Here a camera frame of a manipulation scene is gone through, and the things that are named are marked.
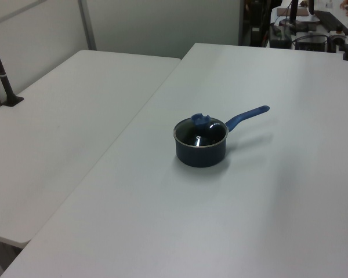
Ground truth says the black computer case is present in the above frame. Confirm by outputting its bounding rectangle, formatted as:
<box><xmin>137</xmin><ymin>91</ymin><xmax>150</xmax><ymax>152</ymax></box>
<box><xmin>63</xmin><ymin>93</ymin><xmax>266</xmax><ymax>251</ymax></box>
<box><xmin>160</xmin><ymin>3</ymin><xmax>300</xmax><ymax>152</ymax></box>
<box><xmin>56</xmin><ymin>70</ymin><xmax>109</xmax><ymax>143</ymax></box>
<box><xmin>295</xmin><ymin>31</ymin><xmax>329</xmax><ymax>53</ymax></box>

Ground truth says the black camera stand pole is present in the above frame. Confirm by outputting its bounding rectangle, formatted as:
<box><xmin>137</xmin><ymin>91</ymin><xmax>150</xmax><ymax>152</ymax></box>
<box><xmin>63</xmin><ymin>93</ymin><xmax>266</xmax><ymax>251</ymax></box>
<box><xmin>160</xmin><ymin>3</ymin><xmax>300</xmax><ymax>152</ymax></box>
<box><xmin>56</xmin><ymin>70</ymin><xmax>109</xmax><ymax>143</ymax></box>
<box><xmin>0</xmin><ymin>24</ymin><xmax>25</xmax><ymax>108</ymax></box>

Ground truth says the dark equipment box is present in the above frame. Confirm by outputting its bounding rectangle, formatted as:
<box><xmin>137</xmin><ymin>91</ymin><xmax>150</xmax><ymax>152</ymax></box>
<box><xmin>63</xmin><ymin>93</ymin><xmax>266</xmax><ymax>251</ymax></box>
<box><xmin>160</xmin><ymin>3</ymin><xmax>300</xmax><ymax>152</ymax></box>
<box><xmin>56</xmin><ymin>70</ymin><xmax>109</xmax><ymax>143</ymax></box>
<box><xmin>269</xmin><ymin>24</ymin><xmax>293</xmax><ymax>49</ymax></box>

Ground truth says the glass lid with blue knob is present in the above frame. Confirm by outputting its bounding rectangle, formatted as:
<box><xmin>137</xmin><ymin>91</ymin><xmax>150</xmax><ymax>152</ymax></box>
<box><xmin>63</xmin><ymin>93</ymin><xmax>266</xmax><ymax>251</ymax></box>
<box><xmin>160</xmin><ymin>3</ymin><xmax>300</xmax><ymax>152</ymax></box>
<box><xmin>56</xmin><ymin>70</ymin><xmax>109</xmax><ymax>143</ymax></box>
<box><xmin>173</xmin><ymin>113</ymin><xmax>230</xmax><ymax>149</ymax></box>

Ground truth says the white side table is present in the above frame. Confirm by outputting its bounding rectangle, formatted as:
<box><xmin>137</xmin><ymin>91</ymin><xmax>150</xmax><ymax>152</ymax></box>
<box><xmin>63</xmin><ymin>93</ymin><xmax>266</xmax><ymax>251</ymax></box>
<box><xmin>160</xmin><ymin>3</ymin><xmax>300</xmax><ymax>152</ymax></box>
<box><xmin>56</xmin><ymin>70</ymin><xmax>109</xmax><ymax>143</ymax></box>
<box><xmin>0</xmin><ymin>49</ymin><xmax>182</xmax><ymax>244</ymax></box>

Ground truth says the black keyboard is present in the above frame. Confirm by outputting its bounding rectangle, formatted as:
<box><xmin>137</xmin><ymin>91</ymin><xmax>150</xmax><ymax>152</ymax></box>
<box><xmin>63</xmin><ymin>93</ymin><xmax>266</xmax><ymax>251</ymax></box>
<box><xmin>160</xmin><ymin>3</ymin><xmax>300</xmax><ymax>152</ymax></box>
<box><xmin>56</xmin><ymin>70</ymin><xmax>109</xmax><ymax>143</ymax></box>
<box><xmin>313</xmin><ymin>10</ymin><xmax>348</xmax><ymax>35</ymax></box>

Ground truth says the dark blue saucepan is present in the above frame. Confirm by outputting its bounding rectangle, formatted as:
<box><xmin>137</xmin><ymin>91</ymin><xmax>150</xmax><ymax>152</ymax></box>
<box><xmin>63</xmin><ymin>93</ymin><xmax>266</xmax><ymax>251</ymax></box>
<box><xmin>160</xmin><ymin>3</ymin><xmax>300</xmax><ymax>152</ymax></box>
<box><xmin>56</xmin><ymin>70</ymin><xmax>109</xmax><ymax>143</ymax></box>
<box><xmin>173</xmin><ymin>105</ymin><xmax>271</xmax><ymax>169</ymax></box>

